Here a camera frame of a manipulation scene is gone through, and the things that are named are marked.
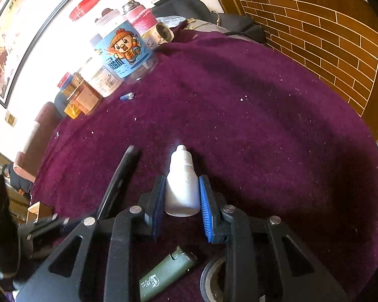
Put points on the framed wall painting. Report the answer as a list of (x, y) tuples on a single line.
[(22, 23)]

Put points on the white plastic jar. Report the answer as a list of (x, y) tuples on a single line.
[(102, 79)]

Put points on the small white dropper bottle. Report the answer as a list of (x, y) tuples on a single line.
[(182, 196)]

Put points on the olive green lighter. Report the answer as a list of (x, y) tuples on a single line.
[(168, 271)]

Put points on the black leather sofa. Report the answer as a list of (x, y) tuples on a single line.
[(198, 10)]

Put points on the small blue capsule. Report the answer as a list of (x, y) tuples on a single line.
[(126, 97)]

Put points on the brown pink armchair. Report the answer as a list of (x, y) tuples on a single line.
[(29, 158)]

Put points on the blue cartoon label jar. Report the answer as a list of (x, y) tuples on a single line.
[(122, 49)]

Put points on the yellow tape roll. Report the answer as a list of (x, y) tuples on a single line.
[(72, 110)]

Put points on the red lid gold can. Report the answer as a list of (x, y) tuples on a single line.
[(70, 84)]

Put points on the shallow cardboard box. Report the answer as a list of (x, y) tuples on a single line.
[(38, 211)]

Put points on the maroon velvet tablecloth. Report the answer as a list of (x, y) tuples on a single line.
[(271, 137)]

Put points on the orange label jar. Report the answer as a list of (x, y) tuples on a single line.
[(86, 98)]

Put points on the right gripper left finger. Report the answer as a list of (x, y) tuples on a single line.
[(151, 207)]

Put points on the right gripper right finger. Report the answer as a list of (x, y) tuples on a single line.
[(231, 226)]

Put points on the black tape roll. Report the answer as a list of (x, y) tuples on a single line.
[(212, 282)]

